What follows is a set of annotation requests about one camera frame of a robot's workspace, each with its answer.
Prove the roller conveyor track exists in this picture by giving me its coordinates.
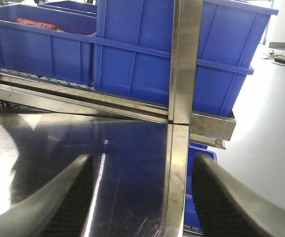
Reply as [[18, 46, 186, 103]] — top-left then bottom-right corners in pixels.
[[0, 68, 91, 89]]

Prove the right blue plastic bin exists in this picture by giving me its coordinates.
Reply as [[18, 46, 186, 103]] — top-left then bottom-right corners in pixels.
[[92, 0, 278, 117]]

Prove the red mesh bag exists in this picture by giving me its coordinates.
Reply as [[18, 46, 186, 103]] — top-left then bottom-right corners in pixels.
[[11, 18, 63, 32]]

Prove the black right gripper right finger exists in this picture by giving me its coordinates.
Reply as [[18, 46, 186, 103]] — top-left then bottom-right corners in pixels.
[[191, 153, 285, 237]]

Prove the blue bin under table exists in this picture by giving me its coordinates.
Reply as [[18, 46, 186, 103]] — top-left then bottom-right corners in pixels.
[[184, 142, 217, 232]]

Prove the stainless steel rack frame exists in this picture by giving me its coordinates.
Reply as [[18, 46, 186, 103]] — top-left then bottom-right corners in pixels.
[[0, 0, 236, 237]]

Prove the blue plastic bin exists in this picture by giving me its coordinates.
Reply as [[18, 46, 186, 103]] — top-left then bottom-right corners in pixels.
[[92, 0, 278, 117], [0, 4, 97, 85]]

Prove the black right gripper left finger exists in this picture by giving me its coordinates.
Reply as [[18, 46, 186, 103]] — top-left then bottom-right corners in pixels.
[[0, 155, 93, 237]]

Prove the left blue plastic bin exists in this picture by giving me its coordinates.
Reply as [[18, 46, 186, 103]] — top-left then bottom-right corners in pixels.
[[0, 4, 97, 85]]

